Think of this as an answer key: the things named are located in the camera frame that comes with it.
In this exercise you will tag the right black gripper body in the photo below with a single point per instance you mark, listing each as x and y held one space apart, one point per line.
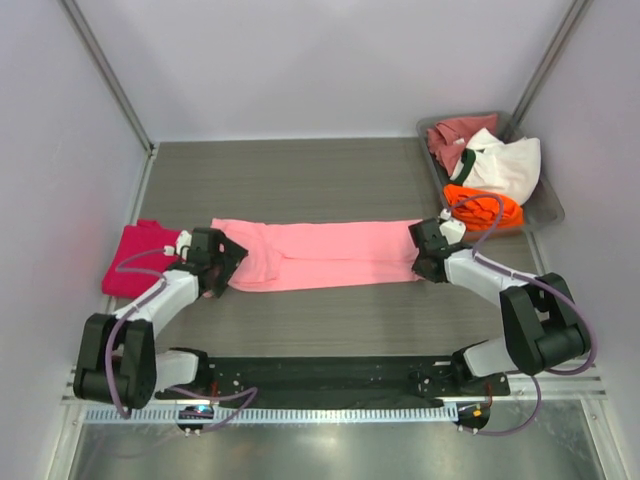
419 269

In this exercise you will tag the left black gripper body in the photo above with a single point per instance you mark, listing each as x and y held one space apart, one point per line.
224 264

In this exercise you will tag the light pink t shirt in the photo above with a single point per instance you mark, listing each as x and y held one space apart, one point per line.
304 256

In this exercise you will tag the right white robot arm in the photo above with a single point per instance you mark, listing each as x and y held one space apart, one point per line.
542 327

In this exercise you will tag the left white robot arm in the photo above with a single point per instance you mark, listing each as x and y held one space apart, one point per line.
117 363

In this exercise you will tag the orange t shirt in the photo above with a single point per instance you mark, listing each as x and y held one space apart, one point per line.
479 209

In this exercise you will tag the folded magenta t shirt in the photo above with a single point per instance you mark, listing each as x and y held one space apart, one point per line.
141 246

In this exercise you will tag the dusty rose t shirt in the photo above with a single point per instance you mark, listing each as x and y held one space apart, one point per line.
447 139

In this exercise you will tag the white t shirt green collar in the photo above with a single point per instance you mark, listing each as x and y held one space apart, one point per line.
509 169

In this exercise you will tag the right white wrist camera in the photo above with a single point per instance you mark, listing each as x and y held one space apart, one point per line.
452 229

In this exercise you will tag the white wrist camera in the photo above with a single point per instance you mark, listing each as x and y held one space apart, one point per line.
180 247
452 229

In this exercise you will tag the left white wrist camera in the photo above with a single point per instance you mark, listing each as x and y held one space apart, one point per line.
180 247

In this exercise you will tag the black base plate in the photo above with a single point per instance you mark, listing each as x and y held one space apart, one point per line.
341 383

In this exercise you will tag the aluminium front rail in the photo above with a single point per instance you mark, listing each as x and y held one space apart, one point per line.
553 387

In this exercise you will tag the left aluminium frame post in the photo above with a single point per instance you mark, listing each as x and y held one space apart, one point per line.
97 55

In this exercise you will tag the aluminium frame post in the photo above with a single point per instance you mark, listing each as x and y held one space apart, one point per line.
97 55
566 29

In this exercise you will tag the white slotted cable duct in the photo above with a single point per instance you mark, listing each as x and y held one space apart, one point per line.
193 414

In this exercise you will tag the right aluminium frame post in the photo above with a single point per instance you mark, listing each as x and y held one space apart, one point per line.
566 29

